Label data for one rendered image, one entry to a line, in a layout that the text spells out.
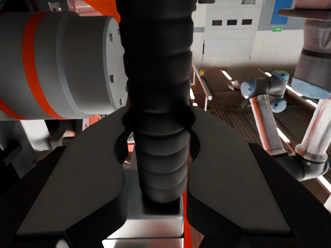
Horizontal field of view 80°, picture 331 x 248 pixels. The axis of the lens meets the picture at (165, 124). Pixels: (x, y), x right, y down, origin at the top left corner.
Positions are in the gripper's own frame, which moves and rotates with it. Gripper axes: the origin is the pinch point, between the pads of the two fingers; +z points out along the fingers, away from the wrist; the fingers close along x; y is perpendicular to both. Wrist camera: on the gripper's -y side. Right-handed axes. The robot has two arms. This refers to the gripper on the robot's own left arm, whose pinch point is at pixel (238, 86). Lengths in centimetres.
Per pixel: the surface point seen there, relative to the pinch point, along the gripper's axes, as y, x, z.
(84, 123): 9, 86, -56
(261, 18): 59, -841, 1043
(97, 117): 6, 83, -48
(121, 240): 20, 80, -94
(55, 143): 13, 90, -70
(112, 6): 36, 77, -26
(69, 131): 6, 90, -55
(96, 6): 35, 82, -25
